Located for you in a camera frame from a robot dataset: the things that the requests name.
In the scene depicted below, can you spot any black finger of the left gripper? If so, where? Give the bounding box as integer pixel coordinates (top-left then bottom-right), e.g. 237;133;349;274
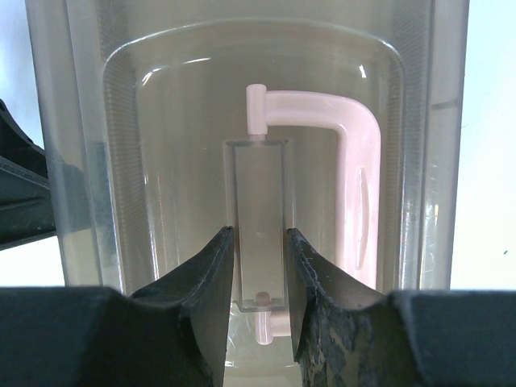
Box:
1;103;55;250

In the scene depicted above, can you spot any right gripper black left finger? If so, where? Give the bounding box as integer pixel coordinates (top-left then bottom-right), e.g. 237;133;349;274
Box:
1;227;234;386

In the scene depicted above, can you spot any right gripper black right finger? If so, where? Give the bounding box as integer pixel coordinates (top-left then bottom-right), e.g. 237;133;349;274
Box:
285;228;515;386

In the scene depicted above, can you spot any translucent brown tool box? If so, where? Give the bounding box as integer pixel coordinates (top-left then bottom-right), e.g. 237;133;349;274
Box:
26;1;469;386

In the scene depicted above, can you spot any pink tool box handle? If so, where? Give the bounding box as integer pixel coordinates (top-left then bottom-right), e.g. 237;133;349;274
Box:
244;84;382;347

